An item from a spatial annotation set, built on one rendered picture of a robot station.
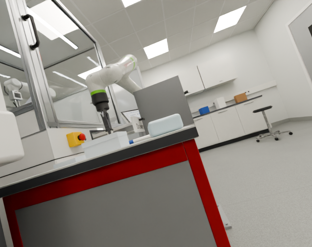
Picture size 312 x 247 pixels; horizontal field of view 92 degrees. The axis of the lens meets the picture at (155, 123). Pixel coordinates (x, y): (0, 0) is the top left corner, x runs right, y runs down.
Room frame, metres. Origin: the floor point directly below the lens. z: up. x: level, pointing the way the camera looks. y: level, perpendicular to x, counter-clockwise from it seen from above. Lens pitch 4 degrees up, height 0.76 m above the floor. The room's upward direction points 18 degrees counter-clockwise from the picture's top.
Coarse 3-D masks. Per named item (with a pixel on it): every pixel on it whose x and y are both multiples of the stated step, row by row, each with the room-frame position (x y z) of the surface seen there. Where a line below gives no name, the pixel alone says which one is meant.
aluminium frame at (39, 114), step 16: (16, 0) 0.70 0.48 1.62; (16, 16) 0.67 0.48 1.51; (16, 32) 0.68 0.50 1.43; (32, 32) 0.74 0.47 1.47; (96, 48) 1.60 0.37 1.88; (32, 64) 0.70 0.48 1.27; (32, 80) 0.67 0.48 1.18; (32, 96) 0.68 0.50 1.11; (48, 96) 0.74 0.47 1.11; (112, 96) 1.60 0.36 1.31; (16, 112) 0.69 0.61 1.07; (32, 112) 0.68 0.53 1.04; (48, 112) 0.71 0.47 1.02; (32, 128) 0.68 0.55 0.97
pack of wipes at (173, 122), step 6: (174, 114) 0.42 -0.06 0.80; (156, 120) 0.41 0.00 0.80; (162, 120) 0.41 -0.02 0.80; (168, 120) 0.41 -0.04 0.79; (174, 120) 0.41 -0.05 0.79; (180, 120) 0.41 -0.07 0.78; (150, 126) 0.41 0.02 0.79; (156, 126) 0.41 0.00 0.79; (162, 126) 0.41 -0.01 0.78; (168, 126) 0.41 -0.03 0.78; (174, 126) 0.41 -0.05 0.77; (180, 126) 0.41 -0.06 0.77; (150, 132) 0.41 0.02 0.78; (156, 132) 0.41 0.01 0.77; (162, 132) 0.41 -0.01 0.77; (168, 132) 0.42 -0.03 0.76
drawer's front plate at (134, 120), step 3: (132, 117) 0.95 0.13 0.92; (135, 117) 1.02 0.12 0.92; (138, 117) 1.10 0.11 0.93; (132, 120) 0.95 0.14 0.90; (135, 120) 0.99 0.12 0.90; (138, 120) 1.07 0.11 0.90; (132, 123) 0.96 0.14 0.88; (135, 123) 0.97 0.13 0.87; (138, 123) 1.04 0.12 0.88; (141, 123) 1.13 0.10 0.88; (135, 126) 0.95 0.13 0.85; (138, 126) 1.02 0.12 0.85; (135, 129) 0.95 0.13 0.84; (138, 129) 0.99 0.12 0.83; (141, 129) 1.07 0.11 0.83; (135, 132) 0.96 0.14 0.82
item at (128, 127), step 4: (124, 124) 0.98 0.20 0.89; (128, 124) 0.98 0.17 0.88; (112, 128) 0.99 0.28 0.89; (116, 128) 0.99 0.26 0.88; (120, 128) 0.99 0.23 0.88; (124, 128) 0.98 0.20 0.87; (128, 128) 0.98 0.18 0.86; (132, 128) 0.97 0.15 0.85; (100, 132) 1.01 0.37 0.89; (104, 132) 1.00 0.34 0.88; (128, 132) 0.98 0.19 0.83; (132, 132) 1.09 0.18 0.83; (96, 136) 1.01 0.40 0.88; (100, 136) 1.00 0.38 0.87
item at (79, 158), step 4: (80, 156) 0.57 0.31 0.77; (84, 156) 0.59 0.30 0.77; (68, 160) 0.56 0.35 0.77; (72, 160) 0.56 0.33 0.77; (76, 160) 0.55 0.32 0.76; (80, 160) 0.57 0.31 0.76; (56, 164) 0.59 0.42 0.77; (60, 164) 0.58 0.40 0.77; (64, 164) 0.57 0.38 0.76; (68, 164) 0.57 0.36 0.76
